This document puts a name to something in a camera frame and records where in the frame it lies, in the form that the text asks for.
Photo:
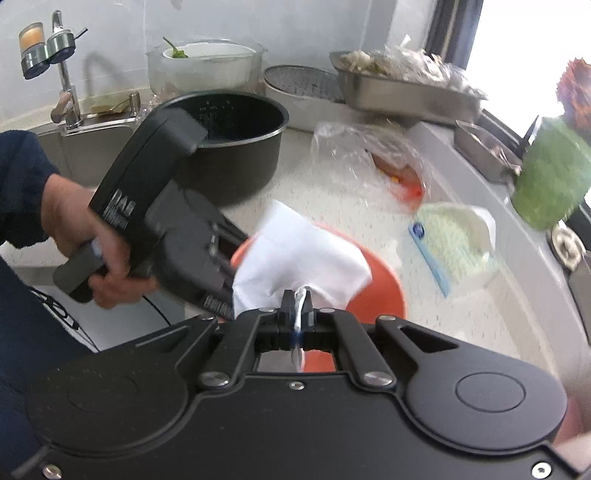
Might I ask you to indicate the small steel tray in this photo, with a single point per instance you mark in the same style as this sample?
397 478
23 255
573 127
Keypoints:
485 147

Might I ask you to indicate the dark wall dispenser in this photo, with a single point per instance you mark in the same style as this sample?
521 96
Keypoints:
62 46

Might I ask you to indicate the clear plastic bag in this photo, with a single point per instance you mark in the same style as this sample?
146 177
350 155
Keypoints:
351 157

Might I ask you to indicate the black window frame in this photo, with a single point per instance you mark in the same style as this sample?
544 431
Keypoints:
452 27

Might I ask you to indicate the yellow dish cloth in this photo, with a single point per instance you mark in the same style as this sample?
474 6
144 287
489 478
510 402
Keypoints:
111 104

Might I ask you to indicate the amber wall dispenser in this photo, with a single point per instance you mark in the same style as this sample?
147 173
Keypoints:
33 46

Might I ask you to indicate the large steel tray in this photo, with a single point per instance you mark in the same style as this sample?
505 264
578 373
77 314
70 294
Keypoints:
406 101

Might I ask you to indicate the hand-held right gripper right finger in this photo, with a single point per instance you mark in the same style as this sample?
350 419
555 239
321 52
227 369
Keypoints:
310 318

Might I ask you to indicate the green pepper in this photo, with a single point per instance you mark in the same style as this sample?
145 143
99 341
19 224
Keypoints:
178 50

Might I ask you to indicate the white paper tissue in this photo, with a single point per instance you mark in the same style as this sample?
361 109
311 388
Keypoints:
304 249

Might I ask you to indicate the chrome faucet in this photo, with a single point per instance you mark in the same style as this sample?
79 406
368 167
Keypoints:
69 101

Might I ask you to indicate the black rice cooker pot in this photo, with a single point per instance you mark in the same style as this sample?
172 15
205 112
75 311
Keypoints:
249 152

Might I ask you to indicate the green vase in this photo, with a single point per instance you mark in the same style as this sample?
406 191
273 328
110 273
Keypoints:
554 180

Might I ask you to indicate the steel sink knob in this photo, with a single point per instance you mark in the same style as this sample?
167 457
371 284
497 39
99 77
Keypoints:
134 104

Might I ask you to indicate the orange footed bowl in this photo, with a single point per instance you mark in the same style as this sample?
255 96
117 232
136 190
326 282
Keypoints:
378 295

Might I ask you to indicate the glass mixing bowl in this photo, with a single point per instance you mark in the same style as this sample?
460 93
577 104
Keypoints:
154 74

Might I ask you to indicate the clear food bag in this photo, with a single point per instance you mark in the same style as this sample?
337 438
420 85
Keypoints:
415 64

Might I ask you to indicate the stainless steel sink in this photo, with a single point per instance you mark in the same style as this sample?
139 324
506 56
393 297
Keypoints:
78 152

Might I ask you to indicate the person's dark blue clothing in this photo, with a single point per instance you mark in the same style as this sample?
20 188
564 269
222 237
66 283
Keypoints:
18 332

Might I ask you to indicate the garlic bulb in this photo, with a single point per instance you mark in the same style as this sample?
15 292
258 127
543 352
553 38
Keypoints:
358 59

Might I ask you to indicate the deep steel tray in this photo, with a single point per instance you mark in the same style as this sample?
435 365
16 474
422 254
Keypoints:
581 300

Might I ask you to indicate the dried orange flowers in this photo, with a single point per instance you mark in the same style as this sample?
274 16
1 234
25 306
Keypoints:
577 92

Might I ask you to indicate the round steel lid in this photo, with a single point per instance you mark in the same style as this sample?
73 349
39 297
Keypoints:
568 247

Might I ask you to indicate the person's left hand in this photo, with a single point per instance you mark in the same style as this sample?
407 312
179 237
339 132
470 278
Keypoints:
74 217

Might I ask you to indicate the soft facial tissue pack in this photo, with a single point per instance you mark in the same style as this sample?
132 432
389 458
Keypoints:
452 249

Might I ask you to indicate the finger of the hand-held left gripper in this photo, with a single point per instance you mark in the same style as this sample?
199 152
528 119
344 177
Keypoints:
231 236
217 300

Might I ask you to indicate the white strainer bowl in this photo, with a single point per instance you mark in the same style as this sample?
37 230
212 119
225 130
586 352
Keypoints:
300 92

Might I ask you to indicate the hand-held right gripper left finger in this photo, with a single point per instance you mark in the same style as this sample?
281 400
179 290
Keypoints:
291 318

